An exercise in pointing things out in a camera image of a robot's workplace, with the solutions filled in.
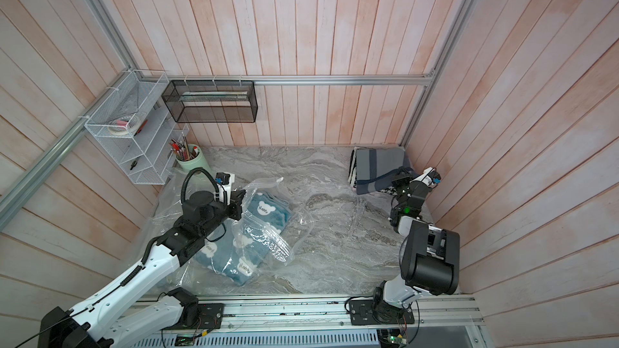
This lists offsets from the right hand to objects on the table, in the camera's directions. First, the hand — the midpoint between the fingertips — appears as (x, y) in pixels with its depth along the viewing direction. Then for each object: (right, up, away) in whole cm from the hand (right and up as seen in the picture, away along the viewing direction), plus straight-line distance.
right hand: (398, 163), depth 88 cm
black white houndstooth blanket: (-15, -6, +12) cm, 20 cm away
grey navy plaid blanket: (-6, -2, +9) cm, 11 cm away
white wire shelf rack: (-88, +3, -10) cm, 88 cm away
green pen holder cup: (-82, +2, +9) cm, 83 cm away
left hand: (-55, -11, -10) cm, 57 cm away
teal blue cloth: (-58, -30, -10) cm, 66 cm away
